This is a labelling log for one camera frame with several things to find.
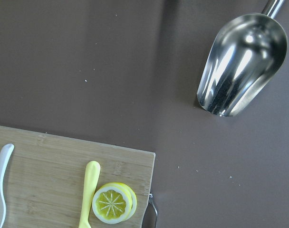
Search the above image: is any bamboo cutting board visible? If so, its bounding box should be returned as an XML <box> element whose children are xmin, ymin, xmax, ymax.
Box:
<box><xmin>0</xmin><ymin>126</ymin><xmax>155</xmax><ymax>228</ymax></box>

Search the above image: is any steel scoop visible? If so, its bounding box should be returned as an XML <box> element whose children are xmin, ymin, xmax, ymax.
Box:
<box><xmin>197</xmin><ymin>0</ymin><xmax>288</xmax><ymax>117</ymax></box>

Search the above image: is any white ceramic spoon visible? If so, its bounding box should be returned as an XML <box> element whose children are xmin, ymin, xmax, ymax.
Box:
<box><xmin>0</xmin><ymin>143</ymin><xmax>14</xmax><ymax>228</ymax></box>

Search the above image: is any lemon slice stack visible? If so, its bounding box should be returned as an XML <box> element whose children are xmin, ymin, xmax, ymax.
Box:
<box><xmin>92</xmin><ymin>182</ymin><xmax>137</xmax><ymax>224</ymax></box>

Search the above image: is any yellow plastic knife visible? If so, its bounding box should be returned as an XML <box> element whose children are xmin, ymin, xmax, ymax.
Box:
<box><xmin>78</xmin><ymin>161</ymin><xmax>100</xmax><ymax>228</ymax></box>

